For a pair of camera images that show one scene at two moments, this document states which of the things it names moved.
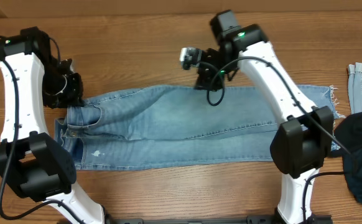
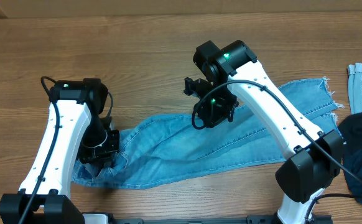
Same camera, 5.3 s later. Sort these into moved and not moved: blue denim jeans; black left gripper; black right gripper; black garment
Moved: black right gripper; blue denim jeans; black left gripper
Not moved: black garment
